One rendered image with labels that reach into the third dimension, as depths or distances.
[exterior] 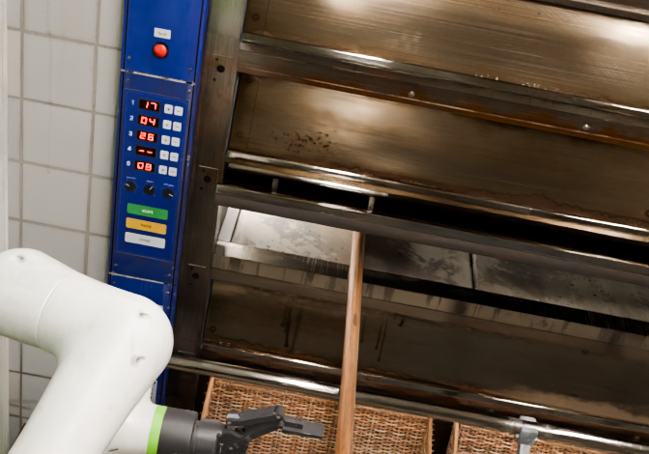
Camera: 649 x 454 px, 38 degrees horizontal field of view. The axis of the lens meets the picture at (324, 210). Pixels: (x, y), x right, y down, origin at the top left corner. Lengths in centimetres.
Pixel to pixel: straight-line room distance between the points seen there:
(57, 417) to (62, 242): 109
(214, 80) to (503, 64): 58
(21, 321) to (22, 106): 90
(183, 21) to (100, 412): 93
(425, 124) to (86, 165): 74
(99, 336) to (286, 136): 88
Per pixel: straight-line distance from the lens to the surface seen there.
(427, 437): 233
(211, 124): 200
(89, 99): 204
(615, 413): 241
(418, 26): 188
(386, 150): 198
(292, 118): 197
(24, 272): 128
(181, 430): 165
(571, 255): 196
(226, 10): 190
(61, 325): 124
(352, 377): 185
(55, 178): 216
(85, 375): 120
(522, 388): 233
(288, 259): 218
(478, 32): 189
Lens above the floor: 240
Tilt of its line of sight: 31 degrees down
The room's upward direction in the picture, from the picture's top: 11 degrees clockwise
